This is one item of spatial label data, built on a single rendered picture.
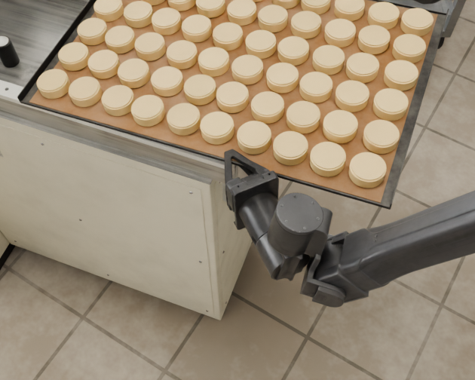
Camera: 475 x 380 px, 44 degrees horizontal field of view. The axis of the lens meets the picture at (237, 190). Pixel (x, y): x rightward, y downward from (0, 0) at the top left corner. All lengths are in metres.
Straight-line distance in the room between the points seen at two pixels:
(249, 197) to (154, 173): 0.31
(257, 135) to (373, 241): 0.25
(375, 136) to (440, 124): 1.40
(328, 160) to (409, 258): 0.20
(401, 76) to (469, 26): 1.70
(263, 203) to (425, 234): 0.22
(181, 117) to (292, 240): 0.29
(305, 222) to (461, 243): 0.17
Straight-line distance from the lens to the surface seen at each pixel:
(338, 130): 0.86
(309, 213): 0.70
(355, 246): 0.73
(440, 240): 0.66
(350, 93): 0.90
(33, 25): 1.31
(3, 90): 1.12
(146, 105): 0.91
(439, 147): 2.18
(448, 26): 2.33
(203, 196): 1.05
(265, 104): 0.88
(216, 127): 0.86
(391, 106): 0.89
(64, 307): 1.87
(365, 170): 0.82
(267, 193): 0.79
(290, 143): 0.84
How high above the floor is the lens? 1.69
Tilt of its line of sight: 60 degrees down
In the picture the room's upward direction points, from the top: straight up
